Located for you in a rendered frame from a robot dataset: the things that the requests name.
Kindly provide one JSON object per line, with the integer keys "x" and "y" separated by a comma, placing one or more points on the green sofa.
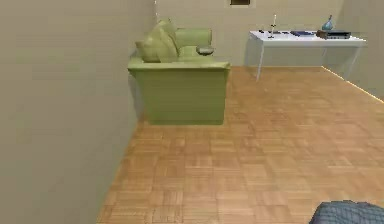
{"x": 183, "y": 93}

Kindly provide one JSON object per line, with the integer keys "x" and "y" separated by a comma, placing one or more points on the green pillow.
{"x": 158, "y": 45}

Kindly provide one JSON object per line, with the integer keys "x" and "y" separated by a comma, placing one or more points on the white candle on black holder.
{"x": 273, "y": 26}

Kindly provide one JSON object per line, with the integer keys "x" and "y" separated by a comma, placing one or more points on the dark framed picture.
{"x": 240, "y": 2}

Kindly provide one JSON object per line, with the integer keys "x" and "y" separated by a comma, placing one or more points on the white table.
{"x": 300, "y": 40}

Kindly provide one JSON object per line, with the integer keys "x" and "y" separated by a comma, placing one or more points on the dark blue book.
{"x": 302, "y": 33}

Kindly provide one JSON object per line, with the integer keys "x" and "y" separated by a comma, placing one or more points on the brown box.
{"x": 322, "y": 34}

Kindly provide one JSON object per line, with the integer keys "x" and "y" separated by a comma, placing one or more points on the blue glass vase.
{"x": 328, "y": 24}

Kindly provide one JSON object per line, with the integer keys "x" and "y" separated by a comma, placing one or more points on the black flat device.
{"x": 339, "y": 34}

